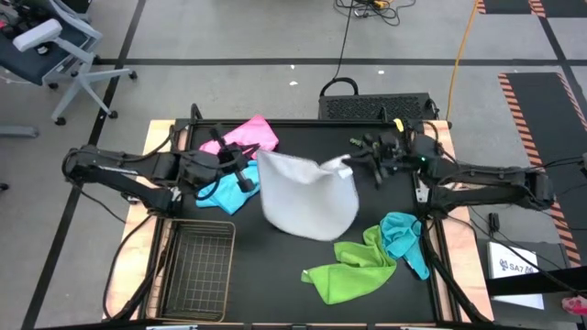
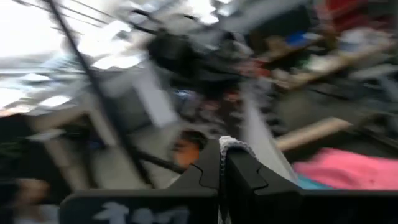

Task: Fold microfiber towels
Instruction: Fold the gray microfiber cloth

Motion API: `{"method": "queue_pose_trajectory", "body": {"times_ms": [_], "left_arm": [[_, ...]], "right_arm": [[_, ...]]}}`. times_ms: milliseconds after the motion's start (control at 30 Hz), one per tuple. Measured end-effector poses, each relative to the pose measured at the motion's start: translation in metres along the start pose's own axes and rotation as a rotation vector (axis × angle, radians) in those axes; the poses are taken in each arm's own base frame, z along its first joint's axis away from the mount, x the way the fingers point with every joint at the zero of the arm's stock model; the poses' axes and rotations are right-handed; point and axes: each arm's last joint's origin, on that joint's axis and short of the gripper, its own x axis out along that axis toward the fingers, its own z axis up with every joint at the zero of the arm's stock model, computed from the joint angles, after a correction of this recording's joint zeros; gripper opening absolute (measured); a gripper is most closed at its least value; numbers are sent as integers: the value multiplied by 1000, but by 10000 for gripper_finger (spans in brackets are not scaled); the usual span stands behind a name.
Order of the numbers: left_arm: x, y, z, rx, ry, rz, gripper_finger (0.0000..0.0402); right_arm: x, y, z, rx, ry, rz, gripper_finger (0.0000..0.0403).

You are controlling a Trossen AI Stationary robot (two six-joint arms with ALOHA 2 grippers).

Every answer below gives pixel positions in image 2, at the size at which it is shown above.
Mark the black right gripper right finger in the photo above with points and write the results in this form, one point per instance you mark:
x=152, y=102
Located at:
x=295, y=208

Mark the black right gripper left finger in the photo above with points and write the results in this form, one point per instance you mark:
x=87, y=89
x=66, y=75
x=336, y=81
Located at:
x=140, y=205

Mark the pink microfiber towel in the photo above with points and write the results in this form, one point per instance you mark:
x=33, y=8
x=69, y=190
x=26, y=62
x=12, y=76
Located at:
x=348, y=169

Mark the blue microfiber towel white tag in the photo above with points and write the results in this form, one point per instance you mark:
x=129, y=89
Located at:
x=312, y=184

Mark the light wooden table side board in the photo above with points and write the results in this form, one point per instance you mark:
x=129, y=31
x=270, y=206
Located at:
x=311, y=132

